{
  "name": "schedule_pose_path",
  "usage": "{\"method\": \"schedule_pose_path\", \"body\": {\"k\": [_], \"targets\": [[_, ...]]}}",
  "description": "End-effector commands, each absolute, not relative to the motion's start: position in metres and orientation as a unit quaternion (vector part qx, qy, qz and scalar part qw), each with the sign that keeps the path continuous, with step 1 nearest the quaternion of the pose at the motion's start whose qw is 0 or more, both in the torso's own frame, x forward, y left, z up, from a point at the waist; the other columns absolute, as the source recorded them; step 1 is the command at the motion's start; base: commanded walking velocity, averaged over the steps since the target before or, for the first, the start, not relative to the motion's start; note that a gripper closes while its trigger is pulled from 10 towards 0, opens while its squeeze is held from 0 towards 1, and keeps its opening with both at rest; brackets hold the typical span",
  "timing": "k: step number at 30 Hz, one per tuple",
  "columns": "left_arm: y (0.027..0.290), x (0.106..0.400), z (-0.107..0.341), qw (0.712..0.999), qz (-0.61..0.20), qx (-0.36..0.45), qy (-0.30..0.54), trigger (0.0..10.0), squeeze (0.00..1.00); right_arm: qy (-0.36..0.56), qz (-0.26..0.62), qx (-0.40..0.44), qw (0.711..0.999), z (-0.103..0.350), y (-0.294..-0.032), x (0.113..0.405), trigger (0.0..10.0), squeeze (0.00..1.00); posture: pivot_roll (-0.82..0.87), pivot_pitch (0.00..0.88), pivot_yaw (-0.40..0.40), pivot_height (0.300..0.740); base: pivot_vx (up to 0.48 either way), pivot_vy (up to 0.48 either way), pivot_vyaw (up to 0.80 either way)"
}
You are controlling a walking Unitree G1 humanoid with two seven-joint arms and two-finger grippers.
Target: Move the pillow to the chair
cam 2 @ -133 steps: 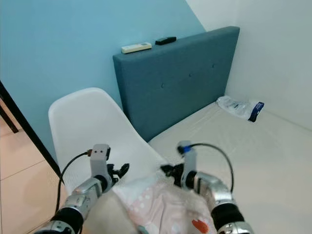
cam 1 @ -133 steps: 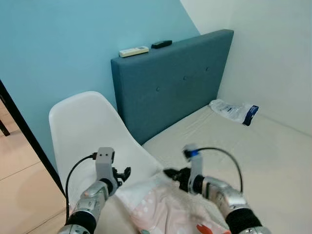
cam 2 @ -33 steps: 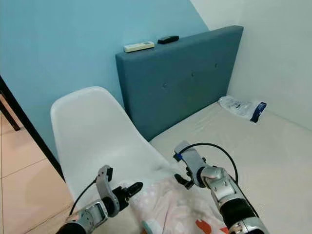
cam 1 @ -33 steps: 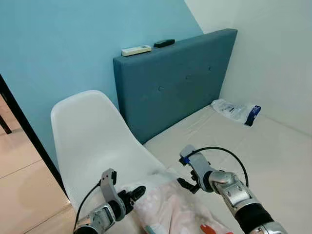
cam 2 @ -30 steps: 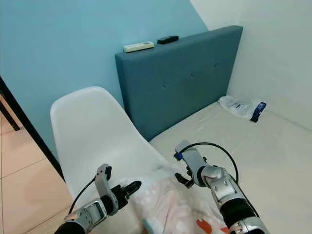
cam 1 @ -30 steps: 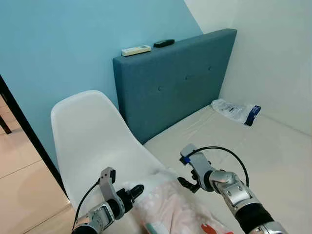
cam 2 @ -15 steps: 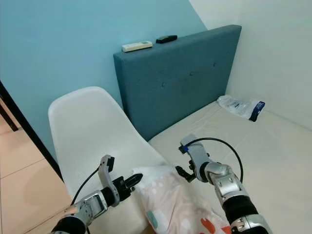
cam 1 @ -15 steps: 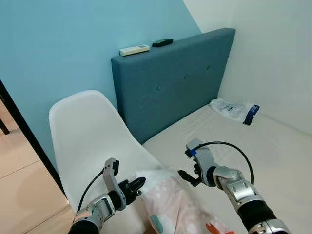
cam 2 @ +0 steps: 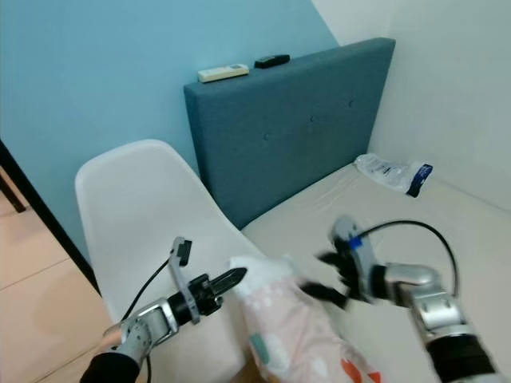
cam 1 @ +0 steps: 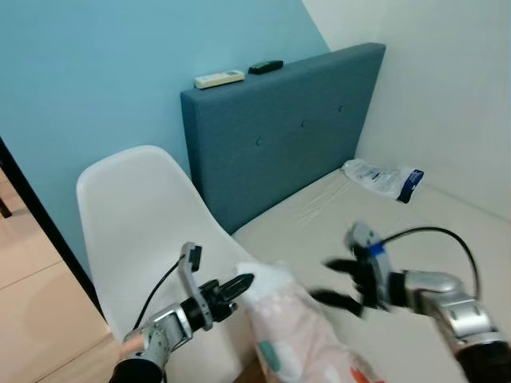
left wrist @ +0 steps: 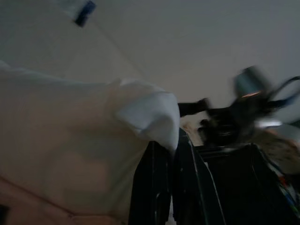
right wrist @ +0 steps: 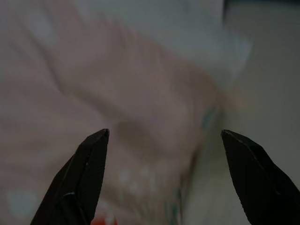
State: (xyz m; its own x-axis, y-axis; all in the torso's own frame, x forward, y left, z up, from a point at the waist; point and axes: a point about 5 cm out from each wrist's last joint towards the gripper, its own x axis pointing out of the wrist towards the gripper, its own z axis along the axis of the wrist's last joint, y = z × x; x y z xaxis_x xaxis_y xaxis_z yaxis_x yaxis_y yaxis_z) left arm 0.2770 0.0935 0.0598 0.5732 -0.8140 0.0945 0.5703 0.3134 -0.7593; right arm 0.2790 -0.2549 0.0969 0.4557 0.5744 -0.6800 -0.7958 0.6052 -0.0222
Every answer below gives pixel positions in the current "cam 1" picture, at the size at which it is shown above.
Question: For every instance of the white remote control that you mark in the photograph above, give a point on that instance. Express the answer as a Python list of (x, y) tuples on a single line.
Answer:
[(219, 79)]

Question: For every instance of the black door frame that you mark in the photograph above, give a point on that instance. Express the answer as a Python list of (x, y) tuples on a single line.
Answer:
[(48, 223)]

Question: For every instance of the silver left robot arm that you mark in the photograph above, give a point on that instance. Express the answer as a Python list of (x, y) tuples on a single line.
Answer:
[(160, 339)]

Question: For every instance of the black remote control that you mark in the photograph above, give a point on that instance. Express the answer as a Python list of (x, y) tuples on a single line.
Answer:
[(265, 67)]

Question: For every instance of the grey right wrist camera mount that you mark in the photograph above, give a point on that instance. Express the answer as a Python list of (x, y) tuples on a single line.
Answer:
[(363, 241)]

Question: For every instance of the white mattress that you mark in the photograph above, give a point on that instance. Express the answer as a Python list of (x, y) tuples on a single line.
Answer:
[(319, 223)]

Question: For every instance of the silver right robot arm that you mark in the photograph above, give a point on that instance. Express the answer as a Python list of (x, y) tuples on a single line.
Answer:
[(459, 319)]

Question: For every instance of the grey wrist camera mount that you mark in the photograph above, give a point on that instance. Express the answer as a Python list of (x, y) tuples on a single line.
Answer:
[(363, 241), (188, 279)]

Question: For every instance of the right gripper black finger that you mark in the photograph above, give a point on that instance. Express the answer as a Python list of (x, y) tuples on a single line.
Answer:
[(343, 266), (339, 302)]

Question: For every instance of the white plastic chair wooden legs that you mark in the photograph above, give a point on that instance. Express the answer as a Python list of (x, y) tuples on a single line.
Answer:
[(144, 215)]

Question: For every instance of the clear plastic bag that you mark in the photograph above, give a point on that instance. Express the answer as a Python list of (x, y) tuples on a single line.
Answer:
[(379, 177)]

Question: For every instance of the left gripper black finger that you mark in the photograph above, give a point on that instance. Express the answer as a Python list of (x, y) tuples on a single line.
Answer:
[(242, 282), (238, 294)]

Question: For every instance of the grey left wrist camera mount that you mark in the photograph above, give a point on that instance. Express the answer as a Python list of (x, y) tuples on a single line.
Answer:
[(188, 279)]

